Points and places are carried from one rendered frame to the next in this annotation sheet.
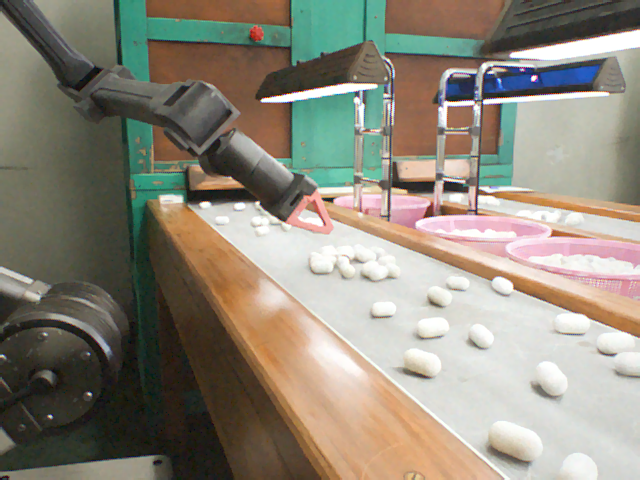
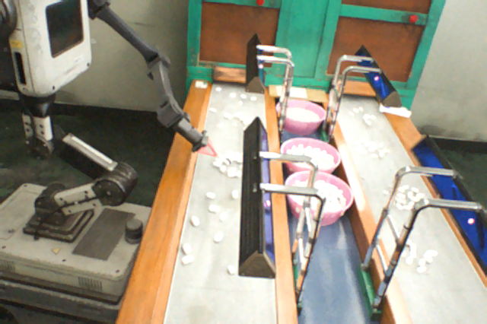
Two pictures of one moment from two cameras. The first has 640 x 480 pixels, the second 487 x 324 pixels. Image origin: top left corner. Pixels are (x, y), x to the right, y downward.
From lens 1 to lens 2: 1.10 m
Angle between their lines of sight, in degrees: 27
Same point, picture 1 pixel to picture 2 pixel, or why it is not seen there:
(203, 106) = (169, 113)
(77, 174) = (177, 32)
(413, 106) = (353, 48)
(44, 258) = not seen: hidden behind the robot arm
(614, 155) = not seen: outside the picture
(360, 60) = (250, 84)
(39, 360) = (108, 189)
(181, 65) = (218, 14)
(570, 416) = (211, 247)
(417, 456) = (159, 245)
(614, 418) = (221, 252)
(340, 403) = (157, 228)
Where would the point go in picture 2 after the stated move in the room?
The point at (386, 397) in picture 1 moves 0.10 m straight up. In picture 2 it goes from (168, 230) to (169, 205)
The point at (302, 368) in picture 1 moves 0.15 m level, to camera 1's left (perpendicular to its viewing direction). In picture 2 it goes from (160, 214) to (122, 201)
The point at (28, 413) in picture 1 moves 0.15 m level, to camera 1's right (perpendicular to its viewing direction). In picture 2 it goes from (105, 199) to (139, 212)
